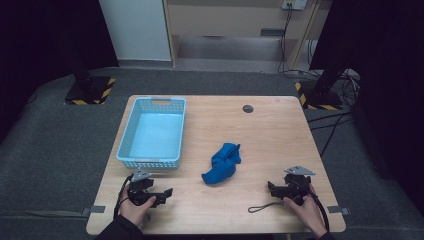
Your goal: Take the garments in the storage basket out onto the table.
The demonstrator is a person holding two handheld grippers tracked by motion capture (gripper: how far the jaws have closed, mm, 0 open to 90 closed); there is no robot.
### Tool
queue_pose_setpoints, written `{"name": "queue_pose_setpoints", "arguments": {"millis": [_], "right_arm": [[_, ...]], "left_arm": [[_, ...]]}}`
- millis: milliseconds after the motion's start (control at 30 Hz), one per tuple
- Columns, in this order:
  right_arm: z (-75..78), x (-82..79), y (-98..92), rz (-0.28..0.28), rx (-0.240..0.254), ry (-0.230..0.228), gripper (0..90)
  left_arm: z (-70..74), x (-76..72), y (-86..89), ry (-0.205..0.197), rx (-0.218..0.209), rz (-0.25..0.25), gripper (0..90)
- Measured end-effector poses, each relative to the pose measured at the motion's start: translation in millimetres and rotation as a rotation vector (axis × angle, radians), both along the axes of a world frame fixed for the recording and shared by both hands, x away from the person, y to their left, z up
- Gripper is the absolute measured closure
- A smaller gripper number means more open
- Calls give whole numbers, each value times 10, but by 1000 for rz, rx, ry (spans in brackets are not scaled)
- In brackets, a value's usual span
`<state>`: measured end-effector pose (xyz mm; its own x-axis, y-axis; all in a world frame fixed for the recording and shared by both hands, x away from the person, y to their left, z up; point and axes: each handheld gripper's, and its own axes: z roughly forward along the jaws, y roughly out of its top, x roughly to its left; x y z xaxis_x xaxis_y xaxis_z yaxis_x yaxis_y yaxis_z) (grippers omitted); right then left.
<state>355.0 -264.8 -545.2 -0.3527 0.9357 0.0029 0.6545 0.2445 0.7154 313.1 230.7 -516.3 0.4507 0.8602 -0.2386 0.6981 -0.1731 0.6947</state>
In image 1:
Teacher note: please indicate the person's right hand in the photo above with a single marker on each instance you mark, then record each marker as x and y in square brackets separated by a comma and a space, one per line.
[308, 215]

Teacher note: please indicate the black stand with striped base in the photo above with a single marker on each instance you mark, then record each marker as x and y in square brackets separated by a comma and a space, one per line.
[88, 90]
[321, 95]

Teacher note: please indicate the white wall socket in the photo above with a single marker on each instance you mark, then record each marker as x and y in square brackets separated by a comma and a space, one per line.
[295, 4]

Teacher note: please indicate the black curtain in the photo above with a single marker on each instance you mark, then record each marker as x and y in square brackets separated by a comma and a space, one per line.
[390, 83]
[43, 43]

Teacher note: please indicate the light blue plastic basket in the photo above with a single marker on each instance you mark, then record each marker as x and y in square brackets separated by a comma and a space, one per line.
[153, 136]

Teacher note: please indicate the person's left hand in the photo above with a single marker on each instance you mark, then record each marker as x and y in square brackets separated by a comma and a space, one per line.
[135, 213]

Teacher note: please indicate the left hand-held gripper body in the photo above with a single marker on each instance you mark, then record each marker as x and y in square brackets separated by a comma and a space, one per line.
[140, 191]

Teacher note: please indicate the grey tape strip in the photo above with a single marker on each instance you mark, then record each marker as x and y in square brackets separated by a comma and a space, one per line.
[96, 209]
[337, 210]

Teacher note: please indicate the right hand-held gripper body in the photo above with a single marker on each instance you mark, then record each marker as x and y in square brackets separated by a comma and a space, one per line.
[295, 186]

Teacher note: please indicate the white panel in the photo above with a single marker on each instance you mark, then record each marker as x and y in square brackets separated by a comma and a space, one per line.
[136, 30]

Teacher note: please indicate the blue cloth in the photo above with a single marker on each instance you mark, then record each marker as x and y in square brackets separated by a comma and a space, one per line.
[221, 165]

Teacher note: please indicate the wooden shelf unit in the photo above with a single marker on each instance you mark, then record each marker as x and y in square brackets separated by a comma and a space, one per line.
[220, 20]

